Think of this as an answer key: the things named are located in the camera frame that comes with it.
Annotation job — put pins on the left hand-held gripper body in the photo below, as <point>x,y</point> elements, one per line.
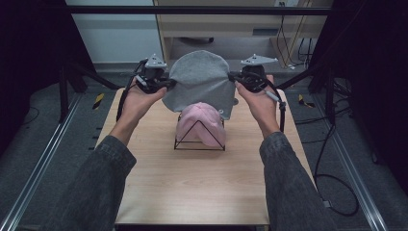
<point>150,77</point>

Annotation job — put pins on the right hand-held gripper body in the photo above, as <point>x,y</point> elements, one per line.
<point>255,77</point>

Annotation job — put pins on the grey hat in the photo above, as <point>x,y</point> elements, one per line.
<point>198,80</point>

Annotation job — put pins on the pink hat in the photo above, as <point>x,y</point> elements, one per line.
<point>202,118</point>

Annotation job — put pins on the person's left hand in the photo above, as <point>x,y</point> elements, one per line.
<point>138,106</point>

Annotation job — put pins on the person's right hand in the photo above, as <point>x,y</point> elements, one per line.
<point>264,109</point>

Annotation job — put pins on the light wooden shelf unit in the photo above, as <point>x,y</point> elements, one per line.
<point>224,27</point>

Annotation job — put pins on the yellow black floor tape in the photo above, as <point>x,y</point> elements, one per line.
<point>98,100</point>
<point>303,100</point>

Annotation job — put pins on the black metal stand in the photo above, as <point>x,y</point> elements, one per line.
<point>64,93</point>
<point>330,96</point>

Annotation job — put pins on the dark curtain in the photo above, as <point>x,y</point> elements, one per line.
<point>32,48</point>
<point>375,64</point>

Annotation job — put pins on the black horizontal frame bar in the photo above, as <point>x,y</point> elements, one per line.
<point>192,10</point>

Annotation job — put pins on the aluminium floor rail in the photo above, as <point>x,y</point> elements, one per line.
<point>41,166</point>
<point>349,166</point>

